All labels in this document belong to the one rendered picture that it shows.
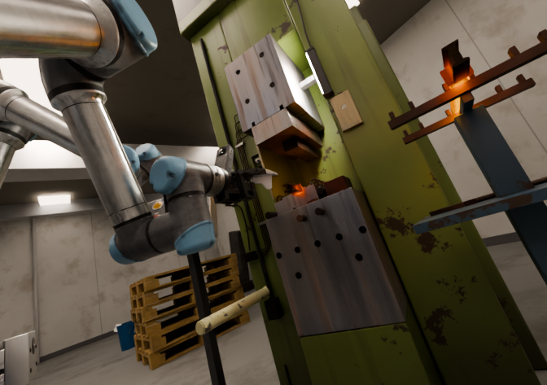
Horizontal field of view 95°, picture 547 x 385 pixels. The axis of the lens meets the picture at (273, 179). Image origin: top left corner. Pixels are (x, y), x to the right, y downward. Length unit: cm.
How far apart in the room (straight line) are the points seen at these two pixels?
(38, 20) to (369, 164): 103
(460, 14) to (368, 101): 408
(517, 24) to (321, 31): 377
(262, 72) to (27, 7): 100
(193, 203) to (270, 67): 93
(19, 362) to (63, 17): 62
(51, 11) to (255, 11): 138
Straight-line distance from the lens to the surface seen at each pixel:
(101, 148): 59
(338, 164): 152
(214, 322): 102
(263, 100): 125
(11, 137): 105
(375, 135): 116
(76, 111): 62
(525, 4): 502
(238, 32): 175
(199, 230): 49
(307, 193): 104
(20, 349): 77
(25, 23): 43
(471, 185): 470
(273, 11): 167
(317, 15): 151
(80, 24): 50
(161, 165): 52
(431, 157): 157
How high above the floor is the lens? 77
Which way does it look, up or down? 16 degrees up
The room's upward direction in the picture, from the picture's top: 17 degrees counter-clockwise
